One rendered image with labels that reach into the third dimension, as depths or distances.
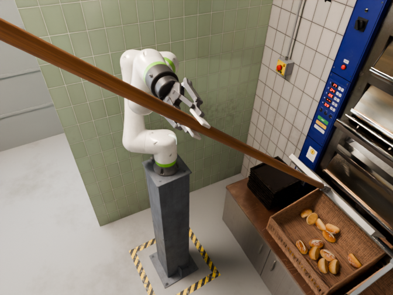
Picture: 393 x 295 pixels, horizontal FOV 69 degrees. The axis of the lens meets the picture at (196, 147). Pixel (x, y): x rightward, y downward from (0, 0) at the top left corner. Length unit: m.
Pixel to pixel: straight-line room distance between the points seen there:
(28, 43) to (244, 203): 2.00
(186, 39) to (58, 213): 2.10
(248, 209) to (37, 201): 2.17
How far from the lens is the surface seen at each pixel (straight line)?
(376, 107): 1.87
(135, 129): 1.50
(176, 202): 1.79
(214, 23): 2.11
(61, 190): 3.38
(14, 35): 0.52
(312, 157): 2.26
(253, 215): 2.26
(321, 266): 2.12
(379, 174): 2.00
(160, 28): 1.95
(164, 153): 1.50
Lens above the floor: 2.41
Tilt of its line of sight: 42 degrees down
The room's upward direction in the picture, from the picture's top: 2 degrees clockwise
